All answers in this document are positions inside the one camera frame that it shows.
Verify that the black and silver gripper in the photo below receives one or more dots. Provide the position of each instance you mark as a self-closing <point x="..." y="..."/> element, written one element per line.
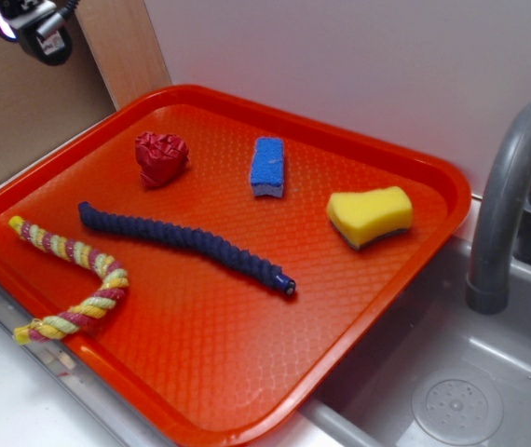
<point x="39" y="28"/>

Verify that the blue sponge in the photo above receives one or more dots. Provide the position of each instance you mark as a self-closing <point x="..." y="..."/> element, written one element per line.
<point x="268" y="167"/>

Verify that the yellow sponge with grey base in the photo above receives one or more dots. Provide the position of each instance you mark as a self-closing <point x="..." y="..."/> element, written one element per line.
<point x="362" y="218"/>

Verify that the wooden board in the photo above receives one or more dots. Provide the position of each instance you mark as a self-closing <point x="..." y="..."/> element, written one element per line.
<point x="124" y="45"/>

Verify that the brown cardboard panel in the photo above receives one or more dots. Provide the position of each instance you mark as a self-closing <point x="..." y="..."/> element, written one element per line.
<point x="42" y="107"/>

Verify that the crumpled red cloth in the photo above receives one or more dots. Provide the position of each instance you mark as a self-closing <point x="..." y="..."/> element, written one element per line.
<point x="161" y="158"/>

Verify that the orange plastic tray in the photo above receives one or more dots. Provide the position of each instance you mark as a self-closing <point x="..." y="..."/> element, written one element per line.
<point x="205" y="354"/>

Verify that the grey plastic faucet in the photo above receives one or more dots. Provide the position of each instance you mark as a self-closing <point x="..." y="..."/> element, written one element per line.
<point x="503" y="229"/>

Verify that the grey plastic sink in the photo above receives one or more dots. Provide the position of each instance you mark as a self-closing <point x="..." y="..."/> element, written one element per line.
<point x="432" y="372"/>

